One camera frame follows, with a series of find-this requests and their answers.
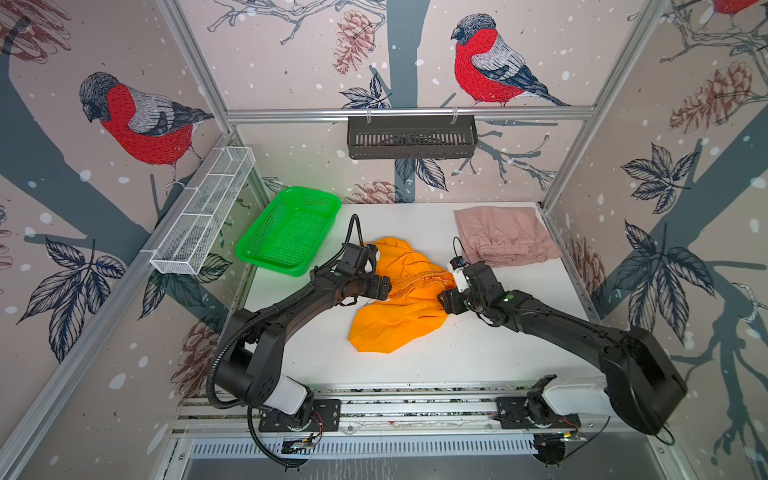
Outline orange shorts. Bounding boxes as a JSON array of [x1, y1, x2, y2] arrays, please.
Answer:
[[348, 237, 456, 354]]

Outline pink shorts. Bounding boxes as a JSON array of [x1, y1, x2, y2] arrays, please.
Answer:
[[454, 206, 561, 268]]

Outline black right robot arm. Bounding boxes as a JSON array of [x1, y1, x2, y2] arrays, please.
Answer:
[[438, 256, 687, 435]]

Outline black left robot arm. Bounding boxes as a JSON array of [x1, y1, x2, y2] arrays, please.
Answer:
[[206, 243, 392, 428]]

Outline green plastic basket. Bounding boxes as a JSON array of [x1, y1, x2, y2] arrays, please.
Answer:
[[236, 187, 342, 277]]

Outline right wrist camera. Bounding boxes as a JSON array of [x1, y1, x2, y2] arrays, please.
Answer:
[[449, 256, 469, 293]]

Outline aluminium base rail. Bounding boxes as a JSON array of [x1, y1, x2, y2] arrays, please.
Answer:
[[170, 383, 670, 439]]

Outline black hanging wall basket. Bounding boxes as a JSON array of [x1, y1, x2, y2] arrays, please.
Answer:
[[347, 115, 478, 160]]

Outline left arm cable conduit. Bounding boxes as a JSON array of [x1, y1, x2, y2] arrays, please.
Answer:
[[205, 214, 364, 410]]

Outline white wire wall basket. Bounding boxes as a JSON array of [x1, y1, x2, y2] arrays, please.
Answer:
[[150, 146, 255, 275]]

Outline aluminium horizontal frame bar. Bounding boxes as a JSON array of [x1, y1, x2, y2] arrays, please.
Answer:
[[225, 106, 597, 125]]

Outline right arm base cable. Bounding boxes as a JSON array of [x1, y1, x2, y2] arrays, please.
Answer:
[[557, 413, 676, 448]]

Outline aluminium corner frame post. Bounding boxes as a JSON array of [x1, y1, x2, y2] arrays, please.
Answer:
[[541, 0, 667, 215]]

